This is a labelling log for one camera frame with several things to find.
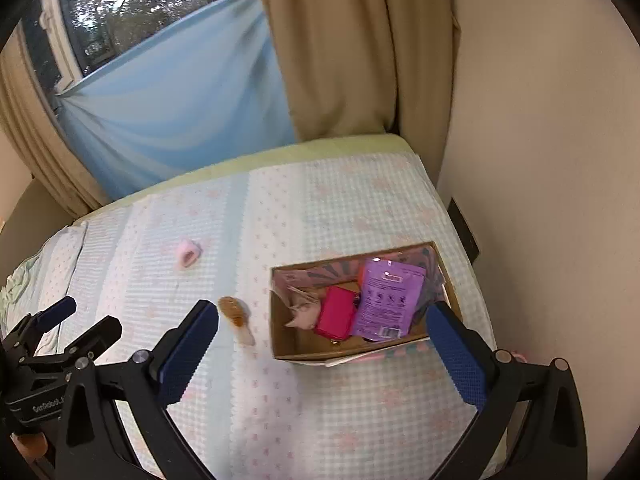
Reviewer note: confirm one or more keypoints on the green bed sheet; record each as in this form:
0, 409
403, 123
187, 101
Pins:
300, 147

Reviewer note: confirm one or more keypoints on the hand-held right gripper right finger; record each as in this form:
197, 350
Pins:
457, 355

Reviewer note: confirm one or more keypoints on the beige headboard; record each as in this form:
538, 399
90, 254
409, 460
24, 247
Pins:
30, 220

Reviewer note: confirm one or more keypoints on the pink wallet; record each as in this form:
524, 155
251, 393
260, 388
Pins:
336, 312

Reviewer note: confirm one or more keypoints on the white framed window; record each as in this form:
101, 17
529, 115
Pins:
135, 5

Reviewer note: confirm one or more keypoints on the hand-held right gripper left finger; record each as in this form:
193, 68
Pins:
187, 355

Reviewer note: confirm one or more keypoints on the patterned cardboard box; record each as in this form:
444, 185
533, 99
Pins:
300, 347

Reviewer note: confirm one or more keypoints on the pale plush pouch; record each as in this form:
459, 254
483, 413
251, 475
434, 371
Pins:
302, 310

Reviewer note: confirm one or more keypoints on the beige curtain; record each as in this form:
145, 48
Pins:
30, 135
350, 50

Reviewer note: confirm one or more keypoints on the light green cloth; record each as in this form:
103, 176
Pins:
15, 285

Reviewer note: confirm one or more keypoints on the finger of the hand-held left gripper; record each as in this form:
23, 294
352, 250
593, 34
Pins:
97, 335
55, 312

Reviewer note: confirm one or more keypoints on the small brown plush item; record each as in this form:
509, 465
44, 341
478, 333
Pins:
234, 310

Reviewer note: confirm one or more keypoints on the blue cloth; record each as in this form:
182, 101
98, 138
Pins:
165, 105

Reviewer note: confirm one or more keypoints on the purple plastic packet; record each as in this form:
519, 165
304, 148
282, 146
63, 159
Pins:
387, 300

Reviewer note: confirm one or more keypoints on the person's left hand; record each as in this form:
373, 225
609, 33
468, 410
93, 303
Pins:
31, 446

